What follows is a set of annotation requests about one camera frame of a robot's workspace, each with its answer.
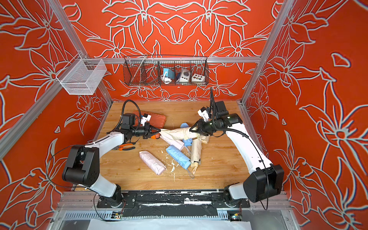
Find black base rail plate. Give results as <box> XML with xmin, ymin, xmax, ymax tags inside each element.
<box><xmin>97</xmin><ymin>189</ymin><xmax>251</xmax><ymax>209</ymax></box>

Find orange black pliers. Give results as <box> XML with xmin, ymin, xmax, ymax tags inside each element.
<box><xmin>113</xmin><ymin>143</ymin><xmax>135</xmax><ymax>151</ymax></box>

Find blue umbrella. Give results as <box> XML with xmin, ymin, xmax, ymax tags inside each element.
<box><xmin>180</xmin><ymin>123</ymin><xmax>193</xmax><ymax>147</ymax></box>
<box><xmin>166</xmin><ymin>145</ymin><xmax>191</xmax><ymax>170</ymax></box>

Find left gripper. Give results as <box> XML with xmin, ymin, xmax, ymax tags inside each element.
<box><xmin>130</xmin><ymin>124</ymin><xmax>161</xmax><ymax>139</ymax></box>

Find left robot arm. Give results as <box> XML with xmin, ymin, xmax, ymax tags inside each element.
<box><xmin>62</xmin><ymin>100</ymin><xmax>161</xmax><ymax>208</ymax></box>

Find beige umbrella sleeve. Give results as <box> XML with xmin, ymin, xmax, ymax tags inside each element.
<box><xmin>160</xmin><ymin>128</ymin><xmax>191</xmax><ymax>140</ymax></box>

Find blue umbrella back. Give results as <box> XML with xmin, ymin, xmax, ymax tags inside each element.
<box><xmin>180</xmin><ymin>123</ymin><xmax>193</xmax><ymax>147</ymax></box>

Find blue umbrella front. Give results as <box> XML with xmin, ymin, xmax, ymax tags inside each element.
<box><xmin>166</xmin><ymin>145</ymin><xmax>191</xmax><ymax>170</ymax></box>

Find pink umbrella near front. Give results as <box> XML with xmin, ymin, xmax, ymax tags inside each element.
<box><xmin>139</xmin><ymin>150</ymin><xmax>167</xmax><ymax>175</ymax></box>

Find black wire wall basket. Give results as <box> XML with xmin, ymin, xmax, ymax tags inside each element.
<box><xmin>123</xmin><ymin>55</ymin><xmax>209</xmax><ymax>86</ymax></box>

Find beige umbrella back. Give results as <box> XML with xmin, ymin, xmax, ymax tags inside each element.
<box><xmin>200</xmin><ymin>135</ymin><xmax>210</xmax><ymax>144</ymax></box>

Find white box with dots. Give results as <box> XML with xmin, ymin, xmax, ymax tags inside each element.
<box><xmin>191</xmin><ymin>74</ymin><xmax>205</xmax><ymax>83</ymax></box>

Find orange plastic tool case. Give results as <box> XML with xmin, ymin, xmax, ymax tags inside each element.
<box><xmin>133</xmin><ymin>110</ymin><xmax>166</xmax><ymax>129</ymax></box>

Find white mesh wall basket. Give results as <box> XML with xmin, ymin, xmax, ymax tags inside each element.
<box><xmin>57</xmin><ymin>59</ymin><xmax>107</xmax><ymax>95</ymax></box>

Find pink umbrella near case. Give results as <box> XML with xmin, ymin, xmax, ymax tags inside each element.
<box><xmin>160</xmin><ymin>135</ymin><xmax>185</xmax><ymax>150</ymax></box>

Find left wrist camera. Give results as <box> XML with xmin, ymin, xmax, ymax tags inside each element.
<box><xmin>140</xmin><ymin>114</ymin><xmax>151</xmax><ymax>125</ymax></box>

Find white round-dial device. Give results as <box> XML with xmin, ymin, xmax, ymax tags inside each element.
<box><xmin>176</xmin><ymin>69</ymin><xmax>191</xmax><ymax>83</ymax></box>

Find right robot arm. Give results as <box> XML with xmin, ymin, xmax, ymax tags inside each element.
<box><xmin>189</xmin><ymin>92</ymin><xmax>284</xmax><ymax>203</ymax></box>

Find beige umbrella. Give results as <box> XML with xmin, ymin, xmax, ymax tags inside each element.
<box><xmin>181</xmin><ymin>127</ymin><xmax>198</xmax><ymax>140</ymax></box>
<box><xmin>190</xmin><ymin>138</ymin><xmax>202</xmax><ymax>168</ymax></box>
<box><xmin>200</xmin><ymin>135</ymin><xmax>210</xmax><ymax>144</ymax></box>

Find blue white device in basket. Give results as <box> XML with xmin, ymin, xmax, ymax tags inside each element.
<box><xmin>162</xmin><ymin>68</ymin><xmax>175</xmax><ymax>84</ymax></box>

